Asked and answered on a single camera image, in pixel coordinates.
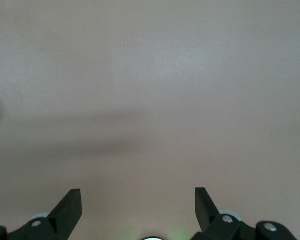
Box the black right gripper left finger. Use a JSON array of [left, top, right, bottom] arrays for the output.
[[0, 188, 83, 240]]

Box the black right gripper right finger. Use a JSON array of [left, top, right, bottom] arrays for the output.
[[191, 187, 297, 240]]

